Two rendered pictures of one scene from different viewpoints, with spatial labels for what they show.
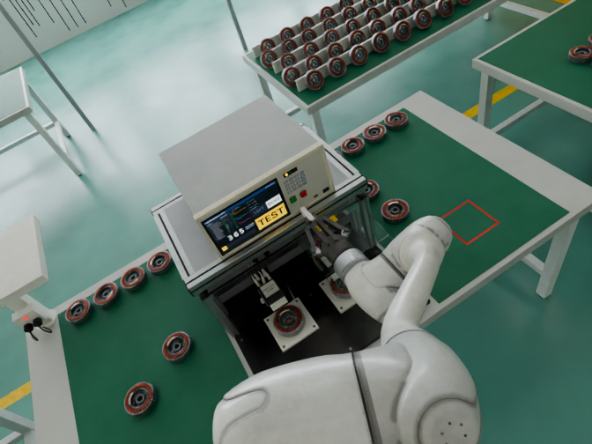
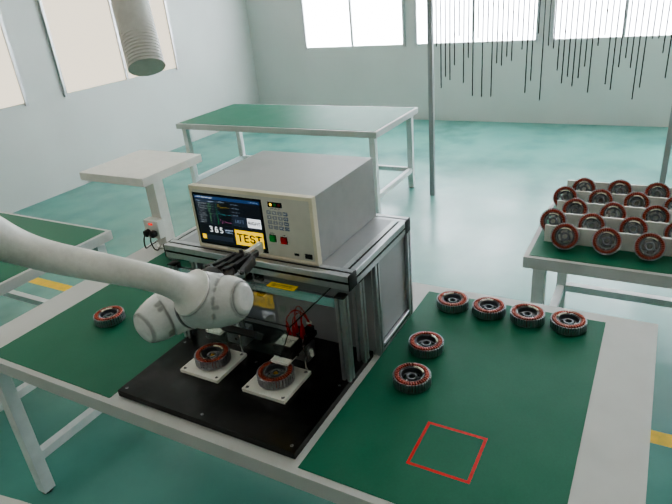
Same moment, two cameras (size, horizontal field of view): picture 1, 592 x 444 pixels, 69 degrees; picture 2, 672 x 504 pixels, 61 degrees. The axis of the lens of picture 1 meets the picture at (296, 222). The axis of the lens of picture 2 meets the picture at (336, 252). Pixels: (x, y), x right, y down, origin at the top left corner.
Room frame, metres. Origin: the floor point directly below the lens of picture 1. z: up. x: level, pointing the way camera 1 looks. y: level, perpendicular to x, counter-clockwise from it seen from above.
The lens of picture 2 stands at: (0.02, -1.20, 1.83)
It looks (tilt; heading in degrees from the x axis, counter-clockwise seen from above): 25 degrees down; 45
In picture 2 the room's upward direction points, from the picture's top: 5 degrees counter-clockwise
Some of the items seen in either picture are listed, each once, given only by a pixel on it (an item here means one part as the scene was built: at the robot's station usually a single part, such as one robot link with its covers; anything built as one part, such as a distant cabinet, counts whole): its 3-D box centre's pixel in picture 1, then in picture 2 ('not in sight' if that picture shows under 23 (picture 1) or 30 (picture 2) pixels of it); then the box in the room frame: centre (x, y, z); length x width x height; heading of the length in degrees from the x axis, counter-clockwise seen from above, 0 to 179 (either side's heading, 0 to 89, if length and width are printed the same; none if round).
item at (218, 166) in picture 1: (245, 172); (287, 201); (1.14, 0.10, 1.22); 0.44 x 0.39 x 0.20; 104
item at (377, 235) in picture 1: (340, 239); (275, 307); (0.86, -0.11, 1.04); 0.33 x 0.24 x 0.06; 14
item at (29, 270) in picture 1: (33, 303); (153, 212); (1.17, 1.05, 0.98); 0.37 x 0.35 x 0.46; 104
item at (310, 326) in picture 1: (291, 323); (214, 362); (0.79, 0.15, 0.78); 0.15 x 0.15 x 0.01; 14
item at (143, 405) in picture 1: (140, 399); (109, 316); (0.74, 0.74, 0.77); 0.11 x 0.11 x 0.04
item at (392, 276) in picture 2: not in sight; (391, 290); (1.29, -0.19, 0.91); 0.28 x 0.03 x 0.32; 14
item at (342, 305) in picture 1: (346, 286); (277, 380); (0.85, -0.08, 0.78); 0.15 x 0.15 x 0.01; 14
